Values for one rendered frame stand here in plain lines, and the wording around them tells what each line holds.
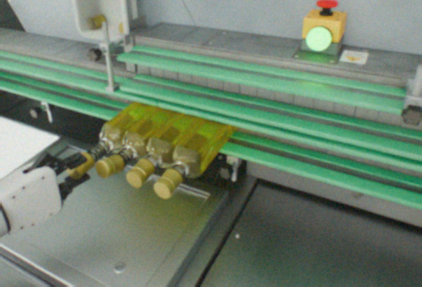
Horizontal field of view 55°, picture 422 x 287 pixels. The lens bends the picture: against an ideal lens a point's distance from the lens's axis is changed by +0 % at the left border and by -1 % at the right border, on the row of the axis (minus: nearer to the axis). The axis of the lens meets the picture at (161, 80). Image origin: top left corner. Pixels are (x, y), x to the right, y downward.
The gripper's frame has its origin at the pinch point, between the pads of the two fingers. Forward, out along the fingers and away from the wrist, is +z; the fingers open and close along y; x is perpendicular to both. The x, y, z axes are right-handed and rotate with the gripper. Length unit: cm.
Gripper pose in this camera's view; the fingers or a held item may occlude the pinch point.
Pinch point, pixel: (76, 169)
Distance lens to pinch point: 78.8
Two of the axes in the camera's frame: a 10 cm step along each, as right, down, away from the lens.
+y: -0.4, -9.0, -4.4
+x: -6.9, -3.0, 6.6
